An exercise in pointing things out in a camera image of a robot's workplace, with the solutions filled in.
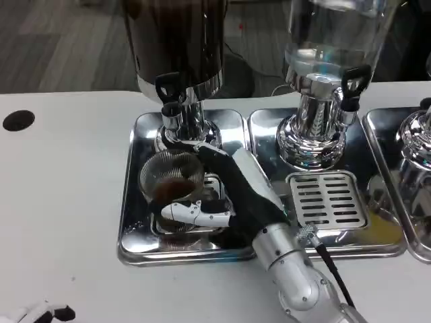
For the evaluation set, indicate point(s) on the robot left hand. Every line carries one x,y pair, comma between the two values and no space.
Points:
30,311

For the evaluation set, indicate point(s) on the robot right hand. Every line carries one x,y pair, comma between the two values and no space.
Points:
246,188

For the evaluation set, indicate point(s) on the clear ribbed glass cup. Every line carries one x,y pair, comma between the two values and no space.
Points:
168,178

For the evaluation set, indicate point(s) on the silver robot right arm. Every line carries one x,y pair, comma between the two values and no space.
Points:
293,272

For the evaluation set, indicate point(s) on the steel drip tray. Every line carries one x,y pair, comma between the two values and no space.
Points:
134,208
380,128
266,148

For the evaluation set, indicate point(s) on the dark coffee drink dispenser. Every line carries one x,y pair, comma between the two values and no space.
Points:
175,40

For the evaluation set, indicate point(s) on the clear water drink dispenser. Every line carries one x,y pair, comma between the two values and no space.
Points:
336,40

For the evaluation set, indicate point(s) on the chrome drink dispenser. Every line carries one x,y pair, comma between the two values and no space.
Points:
415,141

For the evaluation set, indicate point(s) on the black round counter hole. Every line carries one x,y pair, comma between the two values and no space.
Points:
18,120

